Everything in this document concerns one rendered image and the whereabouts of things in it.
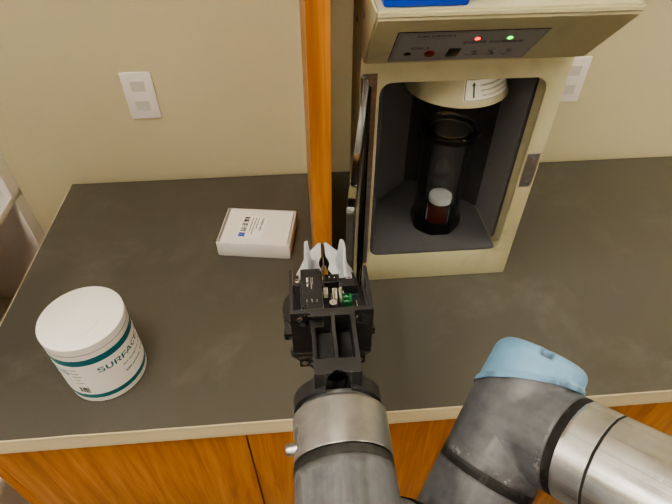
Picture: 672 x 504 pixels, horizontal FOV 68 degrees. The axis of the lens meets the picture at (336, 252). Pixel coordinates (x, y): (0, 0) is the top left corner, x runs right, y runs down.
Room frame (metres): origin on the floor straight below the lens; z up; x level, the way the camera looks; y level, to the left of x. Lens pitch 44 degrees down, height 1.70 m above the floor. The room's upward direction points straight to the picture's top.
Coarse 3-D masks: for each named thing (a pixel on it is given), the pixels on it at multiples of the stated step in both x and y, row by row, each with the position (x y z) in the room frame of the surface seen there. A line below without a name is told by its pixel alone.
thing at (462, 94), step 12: (408, 84) 0.81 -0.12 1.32; (420, 84) 0.78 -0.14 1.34; (432, 84) 0.77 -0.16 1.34; (444, 84) 0.76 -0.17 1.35; (456, 84) 0.75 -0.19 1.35; (468, 84) 0.75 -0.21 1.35; (480, 84) 0.75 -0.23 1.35; (492, 84) 0.76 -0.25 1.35; (504, 84) 0.78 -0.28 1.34; (420, 96) 0.77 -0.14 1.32; (432, 96) 0.76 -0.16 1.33; (444, 96) 0.75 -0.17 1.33; (456, 96) 0.74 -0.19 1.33; (468, 96) 0.74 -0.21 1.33; (480, 96) 0.74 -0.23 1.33; (492, 96) 0.75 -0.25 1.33; (504, 96) 0.77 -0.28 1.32; (468, 108) 0.74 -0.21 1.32
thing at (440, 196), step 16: (448, 112) 0.86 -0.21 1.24; (432, 128) 0.85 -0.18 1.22; (448, 128) 0.86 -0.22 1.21; (464, 128) 0.84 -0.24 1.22; (480, 128) 0.80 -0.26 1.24; (432, 144) 0.79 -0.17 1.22; (432, 160) 0.78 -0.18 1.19; (448, 160) 0.77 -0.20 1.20; (464, 160) 0.78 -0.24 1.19; (432, 176) 0.78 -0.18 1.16; (448, 176) 0.77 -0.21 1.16; (464, 176) 0.79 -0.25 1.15; (416, 192) 0.81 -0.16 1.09; (432, 192) 0.78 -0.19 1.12; (448, 192) 0.77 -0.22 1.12; (416, 208) 0.80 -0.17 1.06; (432, 208) 0.77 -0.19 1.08; (448, 208) 0.77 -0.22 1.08
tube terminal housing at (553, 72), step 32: (352, 64) 0.81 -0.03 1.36; (384, 64) 0.71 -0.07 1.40; (416, 64) 0.72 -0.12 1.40; (448, 64) 0.72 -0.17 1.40; (480, 64) 0.72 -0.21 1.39; (512, 64) 0.73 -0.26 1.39; (544, 64) 0.73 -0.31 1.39; (352, 96) 0.80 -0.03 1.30; (544, 96) 0.73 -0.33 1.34; (352, 128) 0.79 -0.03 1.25; (544, 128) 0.73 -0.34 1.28; (352, 160) 0.78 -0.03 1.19; (512, 192) 0.76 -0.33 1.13; (512, 224) 0.73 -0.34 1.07; (384, 256) 0.71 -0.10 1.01; (416, 256) 0.72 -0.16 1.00; (448, 256) 0.72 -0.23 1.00; (480, 256) 0.73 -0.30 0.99
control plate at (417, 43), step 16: (400, 32) 0.62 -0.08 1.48; (416, 32) 0.62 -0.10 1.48; (432, 32) 0.62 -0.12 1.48; (448, 32) 0.62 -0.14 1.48; (464, 32) 0.63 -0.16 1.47; (480, 32) 0.63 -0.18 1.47; (496, 32) 0.63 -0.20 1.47; (512, 32) 0.64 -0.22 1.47; (528, 32) 0.64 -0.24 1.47; (544, 32) 0.64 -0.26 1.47; (400, 48) 0.65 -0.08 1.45; (416, 48) 0.65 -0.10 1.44; (432, 48) 0.66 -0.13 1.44; (448, 48) 0.66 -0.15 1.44; (464, 48) 0.66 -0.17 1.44; (480, 48) 0.66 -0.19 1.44; (496, 48) 0.67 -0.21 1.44; (512, 48) 0.67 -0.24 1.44; (528, 48) 0.67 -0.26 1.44
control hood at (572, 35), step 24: (480, 0) 0.63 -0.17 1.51; (504, 0) 0.63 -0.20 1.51; (528, 0) 0.63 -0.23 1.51; (552, 0) 0.63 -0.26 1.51; (576, 0) 0.63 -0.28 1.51; (600, 0) 0.63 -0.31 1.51; (624, 0) 0.63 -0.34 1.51; (384, 24) 0.60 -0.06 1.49; (408, 24) 0.61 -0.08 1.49; (432, 24) 0.61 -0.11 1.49; (456, 24) 0.61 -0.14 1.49; (480, 24) 0.62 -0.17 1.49; (504, 24) 0.62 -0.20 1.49; (528, 24) 0.62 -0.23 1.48; (552, 24) 0.63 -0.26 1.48; (576, 24) 0.63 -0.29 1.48; (600, 24) 0.64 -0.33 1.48; (624, 24) 0.64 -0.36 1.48; (384, 48) 0.65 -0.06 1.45; (552, 48) 0.68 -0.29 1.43; (576, 48) 0.69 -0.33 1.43
